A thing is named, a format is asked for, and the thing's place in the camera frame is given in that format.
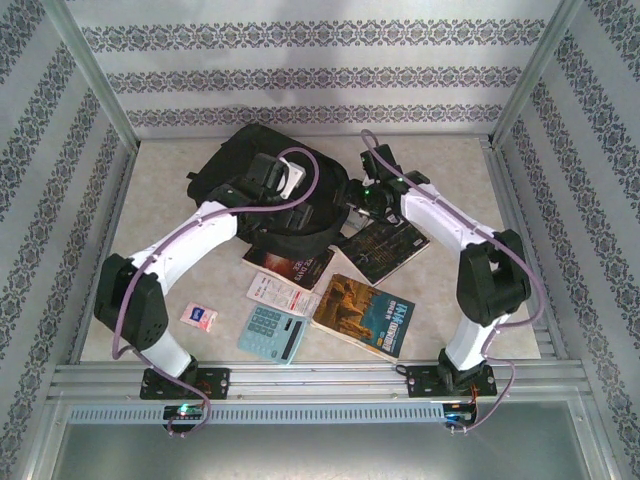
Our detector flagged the right controller board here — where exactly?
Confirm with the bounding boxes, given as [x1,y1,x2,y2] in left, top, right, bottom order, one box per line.
[443,403,479,427]

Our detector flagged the grey metal front panel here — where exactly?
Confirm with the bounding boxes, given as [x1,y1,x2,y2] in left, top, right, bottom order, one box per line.
[47,423,609,480]

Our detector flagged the black book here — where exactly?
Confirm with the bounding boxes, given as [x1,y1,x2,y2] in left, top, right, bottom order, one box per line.
[337,219,432,288]

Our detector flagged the left controller board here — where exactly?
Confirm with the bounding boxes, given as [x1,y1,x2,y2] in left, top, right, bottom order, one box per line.
[163,403,207,422]

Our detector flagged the aluminium left side rail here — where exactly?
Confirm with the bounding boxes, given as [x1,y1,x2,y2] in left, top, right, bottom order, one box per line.
[68,143,137,364]

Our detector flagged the white and red paper card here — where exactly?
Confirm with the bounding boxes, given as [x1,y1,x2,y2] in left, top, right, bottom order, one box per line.
[245,270,322,320]

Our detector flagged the aluminium mounting rail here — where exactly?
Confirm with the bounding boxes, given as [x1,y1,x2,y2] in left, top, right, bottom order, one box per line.
[46,359,587,402]

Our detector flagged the black backpack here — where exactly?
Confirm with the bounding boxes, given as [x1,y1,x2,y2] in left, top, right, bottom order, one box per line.
[186,123,352,252]

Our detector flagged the aluminium right side rail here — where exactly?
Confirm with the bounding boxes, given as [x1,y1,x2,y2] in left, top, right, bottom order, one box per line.
[480,138,570,360]

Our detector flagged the light blue calculator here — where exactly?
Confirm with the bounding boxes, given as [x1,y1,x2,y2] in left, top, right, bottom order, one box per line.
[235,304,308,367]

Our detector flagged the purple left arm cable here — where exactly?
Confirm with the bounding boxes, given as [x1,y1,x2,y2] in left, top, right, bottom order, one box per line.
[111,146,322,442]

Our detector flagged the aluminium left frame post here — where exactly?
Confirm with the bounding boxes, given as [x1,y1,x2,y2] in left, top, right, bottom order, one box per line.
[39,0,141,149]

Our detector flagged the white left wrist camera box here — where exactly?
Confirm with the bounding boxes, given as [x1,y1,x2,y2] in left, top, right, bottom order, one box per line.
[276,156,307,199]

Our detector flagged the dark red book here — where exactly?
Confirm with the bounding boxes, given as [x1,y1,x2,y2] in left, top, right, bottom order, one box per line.
[241,244,337,293]

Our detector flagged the small pink tissue packet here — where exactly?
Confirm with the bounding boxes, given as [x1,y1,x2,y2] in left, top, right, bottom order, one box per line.
[180,300,220,334]

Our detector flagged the grey slotted cable duct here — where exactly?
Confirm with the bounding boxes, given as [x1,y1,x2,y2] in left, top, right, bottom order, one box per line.
[66,401,447,427]

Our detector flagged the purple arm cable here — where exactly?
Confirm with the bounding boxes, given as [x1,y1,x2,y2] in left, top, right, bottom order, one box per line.
[360,129,547,436]
[111,146,322,442]

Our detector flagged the aluminium right frame post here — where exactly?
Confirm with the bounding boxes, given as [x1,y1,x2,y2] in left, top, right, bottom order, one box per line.
[489,0,586,149]

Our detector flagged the controller board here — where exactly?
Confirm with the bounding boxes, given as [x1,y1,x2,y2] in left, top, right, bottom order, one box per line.
[163,403,207,422]
[443,403,479,427]

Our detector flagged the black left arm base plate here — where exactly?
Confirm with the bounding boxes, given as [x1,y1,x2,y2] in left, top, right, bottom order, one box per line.
[139,366,232,402]

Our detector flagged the blue and brown book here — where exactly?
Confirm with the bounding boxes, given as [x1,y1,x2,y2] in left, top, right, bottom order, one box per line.
[310,273,417,363]

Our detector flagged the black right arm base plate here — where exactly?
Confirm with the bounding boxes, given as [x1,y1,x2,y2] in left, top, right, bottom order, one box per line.
[405,363,499,400]

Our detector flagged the aluminium back frame rail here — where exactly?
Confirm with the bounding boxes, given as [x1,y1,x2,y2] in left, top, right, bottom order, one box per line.
[133,131,496,145]

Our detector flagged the aluminium frame post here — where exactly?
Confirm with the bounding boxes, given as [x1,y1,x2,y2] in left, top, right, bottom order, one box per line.
[39,0,141,149]
[489,0,586,149]

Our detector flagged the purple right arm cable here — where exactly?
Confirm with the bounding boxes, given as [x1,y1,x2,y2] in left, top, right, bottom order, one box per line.
[360,129,547,436]

